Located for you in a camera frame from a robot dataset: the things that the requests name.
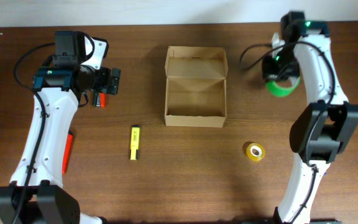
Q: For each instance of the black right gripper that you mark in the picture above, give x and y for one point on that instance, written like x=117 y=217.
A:
x=271 y=73

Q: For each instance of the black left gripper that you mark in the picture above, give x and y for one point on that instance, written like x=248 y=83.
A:
x=102 y=84

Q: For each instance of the black and red stapler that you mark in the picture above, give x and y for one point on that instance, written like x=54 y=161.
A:
x=99 y=100

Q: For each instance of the green tape roll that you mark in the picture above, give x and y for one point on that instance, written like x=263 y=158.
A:
x=280 y=91

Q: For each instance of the small yellow tape roll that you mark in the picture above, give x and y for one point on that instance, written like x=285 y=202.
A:
x=255 y=152

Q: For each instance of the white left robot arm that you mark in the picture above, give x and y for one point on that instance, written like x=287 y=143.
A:
x=35 y=192

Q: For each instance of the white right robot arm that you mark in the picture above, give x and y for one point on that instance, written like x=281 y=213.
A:
x=302 y=53

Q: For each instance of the yellow highlighter marker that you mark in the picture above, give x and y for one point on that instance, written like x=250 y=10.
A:
x=134 y=147

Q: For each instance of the pink highlighter marker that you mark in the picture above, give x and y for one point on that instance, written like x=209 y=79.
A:
x=66 y=156

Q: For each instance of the open cardboard box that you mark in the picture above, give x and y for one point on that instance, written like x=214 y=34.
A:
x=196 y=87

